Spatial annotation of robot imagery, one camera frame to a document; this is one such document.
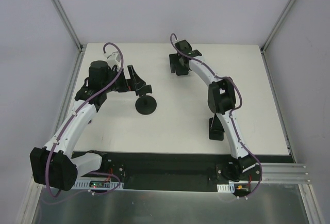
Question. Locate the black round base phone stand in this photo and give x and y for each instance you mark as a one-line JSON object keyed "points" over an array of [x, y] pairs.
{"points": [[146, 105]]}

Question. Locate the right white cable duct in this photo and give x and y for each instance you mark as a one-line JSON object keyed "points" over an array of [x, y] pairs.
{"points": [[234, 187]]}

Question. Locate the white cable duct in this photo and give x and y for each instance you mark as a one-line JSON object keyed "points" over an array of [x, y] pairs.
{"points": [[234, 187], [97, 184]]}

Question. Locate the silver edged black phone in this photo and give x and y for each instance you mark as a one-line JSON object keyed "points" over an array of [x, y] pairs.
{"points": [[213, 124]]}

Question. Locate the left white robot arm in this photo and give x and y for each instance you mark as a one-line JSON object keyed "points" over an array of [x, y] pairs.
{"points": [[53, 165]]}

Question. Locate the black folding phone stand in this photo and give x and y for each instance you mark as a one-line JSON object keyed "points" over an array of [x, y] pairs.
{"points": [[219, 134]]}

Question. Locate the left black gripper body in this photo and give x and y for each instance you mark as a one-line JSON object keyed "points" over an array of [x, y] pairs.
{"points": [[134, 80]]}

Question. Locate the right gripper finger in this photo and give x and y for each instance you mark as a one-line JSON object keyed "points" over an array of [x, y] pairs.
{"points": [[174, 62], [181, 71]]}

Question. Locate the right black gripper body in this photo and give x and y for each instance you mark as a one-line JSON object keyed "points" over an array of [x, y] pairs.
{"points": [[177, 62]]}

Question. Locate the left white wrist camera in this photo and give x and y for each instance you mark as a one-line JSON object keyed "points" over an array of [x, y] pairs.
{"points": [[113, 59]]}

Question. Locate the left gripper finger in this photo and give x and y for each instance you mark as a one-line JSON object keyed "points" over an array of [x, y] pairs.
{"points": [[135, 79], [143, 91]]}

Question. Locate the left white cable duct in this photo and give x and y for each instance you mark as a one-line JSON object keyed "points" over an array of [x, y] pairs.
{"points": [[97, 184]]}

